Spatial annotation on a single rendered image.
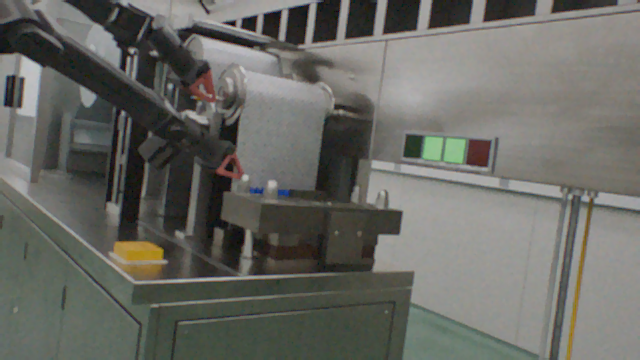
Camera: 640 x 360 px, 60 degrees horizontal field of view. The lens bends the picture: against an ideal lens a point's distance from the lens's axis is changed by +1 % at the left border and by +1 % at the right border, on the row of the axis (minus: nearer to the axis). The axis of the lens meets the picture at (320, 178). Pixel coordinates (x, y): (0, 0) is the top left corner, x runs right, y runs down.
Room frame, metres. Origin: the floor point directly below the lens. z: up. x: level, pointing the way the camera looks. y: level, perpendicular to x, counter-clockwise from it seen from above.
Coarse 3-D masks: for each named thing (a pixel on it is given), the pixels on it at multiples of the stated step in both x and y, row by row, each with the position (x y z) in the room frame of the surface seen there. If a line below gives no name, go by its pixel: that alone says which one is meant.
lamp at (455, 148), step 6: (450, 144) 1.18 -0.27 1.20; (456, 144) 1.17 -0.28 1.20; (462, 144) 1.16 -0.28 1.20; (450, 150) 1.18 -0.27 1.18; (456, 150) 1.17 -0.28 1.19; (462, 150) 1.16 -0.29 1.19; (450, 156) 1.18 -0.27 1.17; (456, 156) 1.17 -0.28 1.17; (462, 156) 1.15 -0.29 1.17; (462, 162) 1.15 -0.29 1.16
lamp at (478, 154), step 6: (474, 144) 1.13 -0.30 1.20; (480, 144) 1.12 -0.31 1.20; (486, 144) 1.11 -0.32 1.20; (474, 150) 1.13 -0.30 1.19; (480, 150) 1.12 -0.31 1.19; (486, 150) 1.11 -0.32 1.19; (468, 156) 1.14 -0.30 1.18; (474, 156) 1.13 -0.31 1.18; (480, 156) 1.12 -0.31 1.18; (486, 156) 1.11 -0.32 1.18; (468, 162) 1.14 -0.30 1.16; (474, 162) 1.13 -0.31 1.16; (480, 162) 1.12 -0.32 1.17; (486, 162) 1.11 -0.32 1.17
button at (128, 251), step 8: (120, 248) 1.02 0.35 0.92; (128, 248) 1.00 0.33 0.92; (136, 248) 1.01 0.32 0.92; (144, 248) 1.02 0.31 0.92; (152, 248) 1.03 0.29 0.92; (160, 248) 1.04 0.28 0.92; (120, 256) 1.01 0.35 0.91; (128, 256) 1.00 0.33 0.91; (136, 256) 1.00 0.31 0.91; (144, 256) 1.01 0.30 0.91; (152, 256) 1.02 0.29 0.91; (160, 256) 1.03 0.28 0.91
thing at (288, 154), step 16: (240, 128) 1.26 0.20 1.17; (256, 128) 1.29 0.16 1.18; (272, 128) 1.31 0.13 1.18; (288, 128) 1.34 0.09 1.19; (304, 128) 1.37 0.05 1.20; (240, 144) 1.27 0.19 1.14; (256, 144) 1.29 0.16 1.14; (272, 144) 1.32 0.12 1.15; (288, 144) 1.35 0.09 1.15; (304, 144) 1.37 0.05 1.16; (240, 160) 1.27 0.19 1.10; (256, 160) 1.29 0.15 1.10; (272, 160) 1.32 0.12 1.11; (288, 160) 1.35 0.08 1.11; (304, 160) 1.38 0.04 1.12; (256, 176) 1.30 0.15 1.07; (272, 176) 1.32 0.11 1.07; (288, 176) 1.35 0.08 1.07; (304, 176) 1.38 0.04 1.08
